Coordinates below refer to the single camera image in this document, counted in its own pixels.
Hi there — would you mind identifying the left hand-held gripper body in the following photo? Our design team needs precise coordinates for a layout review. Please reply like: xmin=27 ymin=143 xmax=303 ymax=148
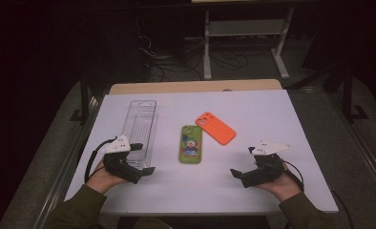
xmin=100 ymin=135 xmax=142 ymax=185

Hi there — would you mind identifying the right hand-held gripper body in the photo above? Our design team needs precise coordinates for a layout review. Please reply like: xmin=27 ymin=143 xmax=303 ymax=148
xmin=240 ymin=140 xmax=293 ymax=189

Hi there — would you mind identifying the clear plastic tray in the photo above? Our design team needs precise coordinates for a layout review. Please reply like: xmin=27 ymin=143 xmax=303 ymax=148
xmin=120 ymin=99 xmax=160 ymax=170

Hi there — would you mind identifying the orange phone case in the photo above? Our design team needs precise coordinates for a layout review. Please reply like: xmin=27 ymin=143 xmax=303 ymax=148
xmin=195 ymin=111 xmax=237 ymax=147

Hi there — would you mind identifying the green cartoon phone case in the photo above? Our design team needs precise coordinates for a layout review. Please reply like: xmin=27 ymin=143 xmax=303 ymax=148
xmin=178 ymin=125 xmax=203 ymax=165

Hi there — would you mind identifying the person's left hand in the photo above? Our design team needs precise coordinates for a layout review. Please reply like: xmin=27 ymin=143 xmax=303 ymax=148
xmin=85 ymin=158 xmax=130 ymax=195

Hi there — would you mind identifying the person's right hand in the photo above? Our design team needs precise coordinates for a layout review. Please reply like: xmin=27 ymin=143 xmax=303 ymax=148
xmin=256 ymin=161 xmax=303 ymax=203

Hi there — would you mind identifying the black metal stand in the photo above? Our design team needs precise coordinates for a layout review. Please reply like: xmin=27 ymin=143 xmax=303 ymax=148
xmin=70 ymin=71 xmax=93 ymax=126
xmin=341 ymin=61 xmax=370 ymax=122

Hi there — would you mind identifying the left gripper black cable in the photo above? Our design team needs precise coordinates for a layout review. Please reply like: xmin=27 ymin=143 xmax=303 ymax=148
xmin=84 ymin=136 xmax=118 ymax=185

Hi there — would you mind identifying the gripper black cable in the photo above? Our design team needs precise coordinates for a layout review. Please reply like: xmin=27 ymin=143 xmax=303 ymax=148
xmin=282 ymin=158 xmax=356 ymax=229
xmin=84 ymin=136 xmax=118 ymax=185

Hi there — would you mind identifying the metal frame rail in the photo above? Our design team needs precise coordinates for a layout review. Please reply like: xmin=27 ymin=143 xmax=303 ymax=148
xmin=32 ymin=94 xmax=105 ymax=229
xmin=328 ymin=94 xmax=376 ymax=199

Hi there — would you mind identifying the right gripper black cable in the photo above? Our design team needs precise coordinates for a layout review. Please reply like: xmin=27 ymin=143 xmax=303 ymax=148
xmin=282 ymin=158 xmax=356 ymax=229

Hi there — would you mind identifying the black floor cable bundle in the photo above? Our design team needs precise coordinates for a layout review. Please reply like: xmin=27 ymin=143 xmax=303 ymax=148
xmin=137 ymin=33 xmax=273 ymax=83

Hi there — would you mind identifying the white metal table frame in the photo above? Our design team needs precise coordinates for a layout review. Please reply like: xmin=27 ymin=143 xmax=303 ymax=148
xmin=190 ymin=0 xmax=296 ymax=80

